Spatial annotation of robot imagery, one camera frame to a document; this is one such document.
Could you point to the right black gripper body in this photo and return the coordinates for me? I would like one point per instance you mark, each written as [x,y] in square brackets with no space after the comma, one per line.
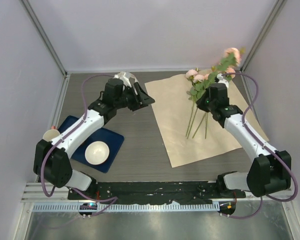
[204,103]

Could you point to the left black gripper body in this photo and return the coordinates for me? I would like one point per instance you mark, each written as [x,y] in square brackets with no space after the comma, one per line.
[129,99]

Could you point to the kraft wrapping paper sheet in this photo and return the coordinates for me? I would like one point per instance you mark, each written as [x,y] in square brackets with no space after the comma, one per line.
[172,111]

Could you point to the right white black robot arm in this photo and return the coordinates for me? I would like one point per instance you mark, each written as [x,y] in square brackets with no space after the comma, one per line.
[268,173]

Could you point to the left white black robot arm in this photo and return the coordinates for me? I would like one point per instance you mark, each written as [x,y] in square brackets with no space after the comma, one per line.
[52,157]

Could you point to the cream ribbon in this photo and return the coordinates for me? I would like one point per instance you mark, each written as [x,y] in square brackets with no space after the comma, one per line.
[126,76]

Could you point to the dark blue tray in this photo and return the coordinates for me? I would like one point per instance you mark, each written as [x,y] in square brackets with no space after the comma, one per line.
[114,142]

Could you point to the white bowl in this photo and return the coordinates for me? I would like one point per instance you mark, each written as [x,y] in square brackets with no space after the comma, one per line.
[97,153]

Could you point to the pink cup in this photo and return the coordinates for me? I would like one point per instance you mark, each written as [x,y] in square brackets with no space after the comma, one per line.
[50,134]

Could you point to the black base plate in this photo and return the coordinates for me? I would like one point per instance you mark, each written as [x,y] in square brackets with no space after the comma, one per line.
[161,192]

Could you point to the slotted white cable duct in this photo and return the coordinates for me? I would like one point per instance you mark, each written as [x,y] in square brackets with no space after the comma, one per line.
[89,207]

